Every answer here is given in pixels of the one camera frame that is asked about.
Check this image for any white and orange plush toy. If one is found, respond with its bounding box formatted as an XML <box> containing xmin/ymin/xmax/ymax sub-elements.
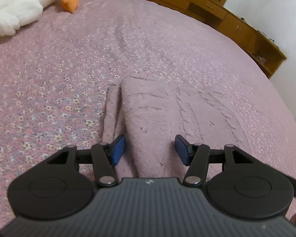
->
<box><xmin>0</xmin><ymin>0</ymin><xmax>79</xmax><ymax>36</ymax></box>

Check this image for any wooden cabinet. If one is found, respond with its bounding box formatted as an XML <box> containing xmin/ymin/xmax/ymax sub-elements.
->
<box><xmin>102</xmin><ymin>0</ymin><xmax>288</xmax><ymax>79</ymax></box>

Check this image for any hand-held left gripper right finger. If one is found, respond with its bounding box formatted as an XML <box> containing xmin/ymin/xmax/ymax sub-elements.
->
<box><xmin>175</xmin><ymin>134</ymin><xmax>256</xmax><ymax>187</ymax></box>

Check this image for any pink floral bed sheet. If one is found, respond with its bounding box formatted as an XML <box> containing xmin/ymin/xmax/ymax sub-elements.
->
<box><xmin>0</xmin><ymin>0</ymin><xmax>296</xmax><ymax>230</ymax></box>

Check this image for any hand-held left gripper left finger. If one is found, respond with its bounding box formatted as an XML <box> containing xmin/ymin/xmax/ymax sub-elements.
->
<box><xmin>43</xmin><ymin>134</ymin><xmax>127</xmax><ymax>187</ymax></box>

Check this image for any pink fuzzy garment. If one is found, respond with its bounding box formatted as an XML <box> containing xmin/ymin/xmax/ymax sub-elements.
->
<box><xmin>102</xmin><ymin>76</ymin><xmax>244</xmax><ymax>179</ymax></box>

